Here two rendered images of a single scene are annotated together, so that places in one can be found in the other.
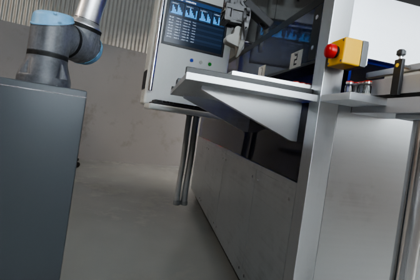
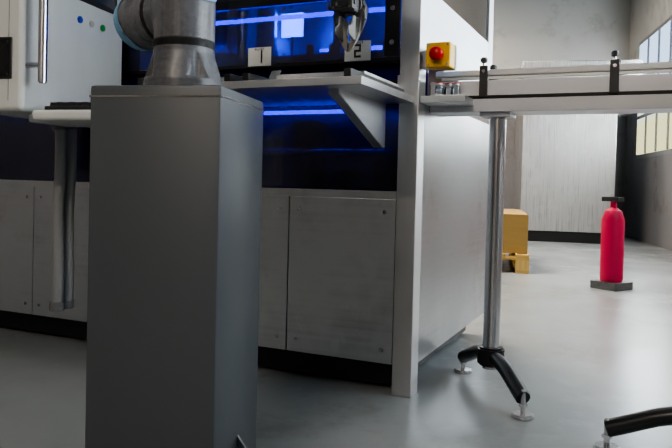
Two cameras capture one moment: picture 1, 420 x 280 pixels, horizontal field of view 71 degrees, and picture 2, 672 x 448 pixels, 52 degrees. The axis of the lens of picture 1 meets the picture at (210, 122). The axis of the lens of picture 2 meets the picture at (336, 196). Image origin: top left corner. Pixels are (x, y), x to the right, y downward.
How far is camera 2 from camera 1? 1.45 m
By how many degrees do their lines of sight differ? 54
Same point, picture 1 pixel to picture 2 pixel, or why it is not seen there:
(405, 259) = (499, 228)
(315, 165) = (418, 168)
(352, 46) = (452, 50)
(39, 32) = (205, 13)
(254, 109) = (365, 113)
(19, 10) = not seen: outside the picture
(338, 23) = (423, 21)
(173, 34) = not seen: outside the picture
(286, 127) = (380, 132)
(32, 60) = (203, 56)
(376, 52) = not seen: hidden behind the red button
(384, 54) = not seen: hidden behind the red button
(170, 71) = (53, 42)
